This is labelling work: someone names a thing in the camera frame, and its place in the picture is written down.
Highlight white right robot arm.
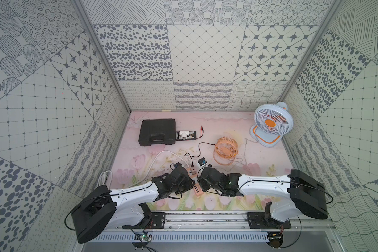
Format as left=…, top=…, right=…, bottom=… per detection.
left=197, top=166, right=328, bottom=223

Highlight white power strip cable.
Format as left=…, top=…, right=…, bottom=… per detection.
left=138, top=150, right=191, bottom=186

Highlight coiled white cable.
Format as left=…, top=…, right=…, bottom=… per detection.
left=97, top=170, right=113, bottom=190

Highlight grey fan power cable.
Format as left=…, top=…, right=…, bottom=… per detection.
left=234, top=138, right=259, bottom=168

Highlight black tool case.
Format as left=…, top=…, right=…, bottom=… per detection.
left=138, top=119, right=176, bottom=147

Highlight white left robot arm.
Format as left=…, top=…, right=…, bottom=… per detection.
left=68, top=164, right=195, bottom=244

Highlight black USB cable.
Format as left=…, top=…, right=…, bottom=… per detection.
left=184, top=141, right=216, bottom=168

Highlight white orange desk fan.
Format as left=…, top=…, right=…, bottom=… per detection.
left=249, top=102, right=294, bottom=148

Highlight pink USB charger adapter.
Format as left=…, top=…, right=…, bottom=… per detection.
left=189, top=167, right=197, bottom=175

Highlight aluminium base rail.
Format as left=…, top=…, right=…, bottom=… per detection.
left=129, top=210, right=335, bottom=232

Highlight black tray with white adapter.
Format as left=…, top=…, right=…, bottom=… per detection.
left=175, top=130, right=197, bottom=141

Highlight green circuit board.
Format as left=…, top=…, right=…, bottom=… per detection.
left=134, top=232, right=152, bottom=243

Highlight red black clip leads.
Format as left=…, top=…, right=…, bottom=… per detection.
left=196, top=126, right=204, bottom=139

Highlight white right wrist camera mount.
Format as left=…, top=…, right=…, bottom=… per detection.
left=198, top=157, right=207, bottom=168

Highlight small orange desk fan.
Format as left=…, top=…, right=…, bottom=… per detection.
left=213, top=136, right=238, bottom=165

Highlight orange power strip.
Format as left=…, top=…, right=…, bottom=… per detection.
left=188, top=167, right=204, bottom=196

